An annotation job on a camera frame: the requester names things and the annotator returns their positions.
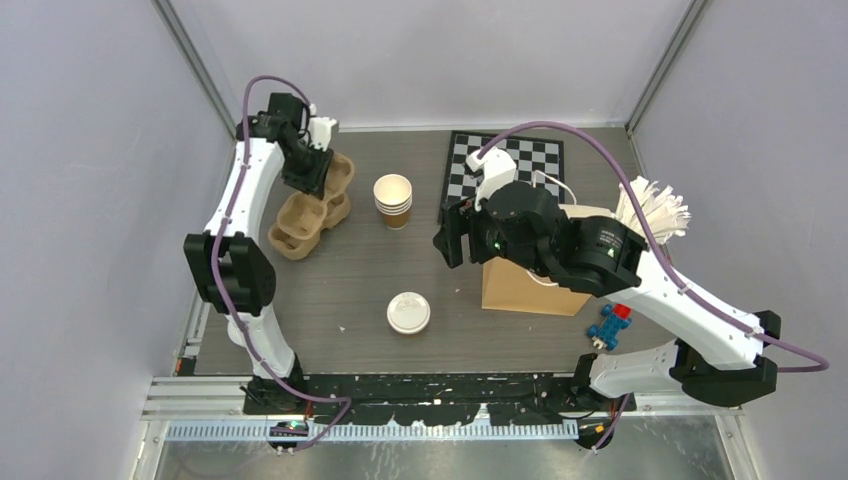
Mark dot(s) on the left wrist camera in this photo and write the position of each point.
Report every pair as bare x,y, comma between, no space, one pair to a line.
320,129

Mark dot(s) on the green cup of paper sticks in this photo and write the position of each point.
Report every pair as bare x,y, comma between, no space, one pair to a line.
665,212

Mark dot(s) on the brown paper bag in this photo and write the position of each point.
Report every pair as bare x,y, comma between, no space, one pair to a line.
530,291

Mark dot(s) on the blue toy block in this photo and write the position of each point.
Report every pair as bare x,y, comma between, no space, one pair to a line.
616,317

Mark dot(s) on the white plastic cup lid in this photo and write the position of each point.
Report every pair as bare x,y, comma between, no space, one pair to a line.
408,313

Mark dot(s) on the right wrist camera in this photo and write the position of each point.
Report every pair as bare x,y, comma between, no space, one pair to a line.
497,168

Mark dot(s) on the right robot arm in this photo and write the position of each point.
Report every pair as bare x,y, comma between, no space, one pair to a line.
716,353

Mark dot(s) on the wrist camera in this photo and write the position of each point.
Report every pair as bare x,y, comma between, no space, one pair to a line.
497,168
320,129

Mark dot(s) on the stack of paper cups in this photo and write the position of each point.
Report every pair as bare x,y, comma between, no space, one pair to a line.
393,200

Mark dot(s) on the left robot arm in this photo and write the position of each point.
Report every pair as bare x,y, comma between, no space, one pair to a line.
230,270

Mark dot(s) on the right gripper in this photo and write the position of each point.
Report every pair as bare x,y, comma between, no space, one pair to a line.
447,239

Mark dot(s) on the brown pulp cup carrier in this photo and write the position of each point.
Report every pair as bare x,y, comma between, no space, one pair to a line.
301,220

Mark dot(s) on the black white checkerboard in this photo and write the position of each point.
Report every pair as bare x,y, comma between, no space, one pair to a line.
537,159

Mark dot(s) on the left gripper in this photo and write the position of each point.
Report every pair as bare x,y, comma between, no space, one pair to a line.
315,182

